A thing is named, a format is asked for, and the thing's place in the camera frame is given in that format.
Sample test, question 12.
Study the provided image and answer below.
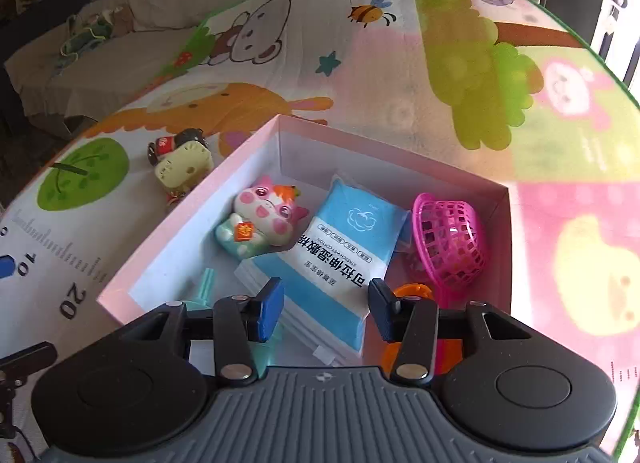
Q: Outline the blue white wipes packet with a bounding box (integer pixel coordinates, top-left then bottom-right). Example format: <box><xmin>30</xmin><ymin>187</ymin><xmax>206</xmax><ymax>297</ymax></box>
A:
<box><xmin>234</xmin><ymin>174</ymin><xmax>412</xmax><ymax>367</ymax></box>

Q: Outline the pink plastic basket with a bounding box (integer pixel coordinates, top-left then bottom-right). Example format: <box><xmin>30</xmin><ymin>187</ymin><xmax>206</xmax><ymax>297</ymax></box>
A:
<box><xmin>411</xmin><ymin>193</ymin><xmax>487</xmax><ymax>305</ymax></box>

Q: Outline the pink pig toy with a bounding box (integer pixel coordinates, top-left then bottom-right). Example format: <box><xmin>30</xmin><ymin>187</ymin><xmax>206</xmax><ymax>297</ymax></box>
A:
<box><xmin>215</xmin><ymin>175</ymin><xmax>311</xmax><ymax>260</ymax></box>

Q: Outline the pink cardboard box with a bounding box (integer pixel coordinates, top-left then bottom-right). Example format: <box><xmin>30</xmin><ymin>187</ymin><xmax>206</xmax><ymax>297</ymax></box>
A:
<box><xmin>96</xmin><ymin>114</ymin><xmax>512</xmax><ymax>375</ymax></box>

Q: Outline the brown plush toy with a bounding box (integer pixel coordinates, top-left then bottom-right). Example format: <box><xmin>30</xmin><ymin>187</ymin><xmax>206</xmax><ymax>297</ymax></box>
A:
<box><xmin>110</xmin><ymin>8</ymin><xmax>134</xmax><ymax>38</ymax></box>

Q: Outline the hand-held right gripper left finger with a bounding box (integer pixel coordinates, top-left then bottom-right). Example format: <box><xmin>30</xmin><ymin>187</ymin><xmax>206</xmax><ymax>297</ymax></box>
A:
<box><xmin>132</xmin><ymin>277</ymin><xmax>287</xmax><ymax>387</ymax></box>

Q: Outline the pale yellow plastic toy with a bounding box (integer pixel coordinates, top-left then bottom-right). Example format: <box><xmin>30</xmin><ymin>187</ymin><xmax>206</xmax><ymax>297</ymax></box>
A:
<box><xmin>154</xmin><ymin>140</ymin><xmax>214</xmax><ymax>194</ymax></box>

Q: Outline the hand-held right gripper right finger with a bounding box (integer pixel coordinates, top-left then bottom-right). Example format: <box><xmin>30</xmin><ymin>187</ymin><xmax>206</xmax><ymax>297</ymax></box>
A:
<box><xmin>367</xmin><ymin>280</ymin><xmax>534</xmax><ymax>385</ymax></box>

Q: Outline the green knitted cloth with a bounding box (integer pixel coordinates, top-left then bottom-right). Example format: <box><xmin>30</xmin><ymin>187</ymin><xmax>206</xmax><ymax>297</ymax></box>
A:
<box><xmin>60</xmin><ymin>13</ymin><xmax>114</xmax><ymax>62</ymax></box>

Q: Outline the teal plastic toy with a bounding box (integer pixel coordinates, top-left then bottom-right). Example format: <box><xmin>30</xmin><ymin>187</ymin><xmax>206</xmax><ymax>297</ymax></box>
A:
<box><xmin>172</xmin><ymin>268</ymin><xmax>274</xmax><ymax>374</ymax></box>

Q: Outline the black-haired red doll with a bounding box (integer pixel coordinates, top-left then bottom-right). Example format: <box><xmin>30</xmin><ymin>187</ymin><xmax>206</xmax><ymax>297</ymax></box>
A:
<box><xmin>147</xmin><ymin>129</ymin><xmax>208</xmax><ymax>164</ymax></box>

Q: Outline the beige covered sofa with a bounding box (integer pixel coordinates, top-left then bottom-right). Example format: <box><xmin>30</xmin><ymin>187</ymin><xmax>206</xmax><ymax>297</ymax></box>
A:
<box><xmin>4</xmin><ymin>0</ymin><xmax>501</xmax><ymax>140</ymax></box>

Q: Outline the orange plastic toy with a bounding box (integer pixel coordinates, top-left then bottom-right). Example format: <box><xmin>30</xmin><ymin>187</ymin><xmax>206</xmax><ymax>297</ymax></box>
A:
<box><xmin>380</xmin><ymin>284</ymin><xmax>454</xmax><ymax>377</ymax></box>

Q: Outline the printed cartoon play mat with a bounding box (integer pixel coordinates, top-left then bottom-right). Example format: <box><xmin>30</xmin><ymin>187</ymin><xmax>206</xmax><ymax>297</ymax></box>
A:
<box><xmin>0</xmin><ymin>0</ymin><xmax>640</xmax><ymax>463</ymax></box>

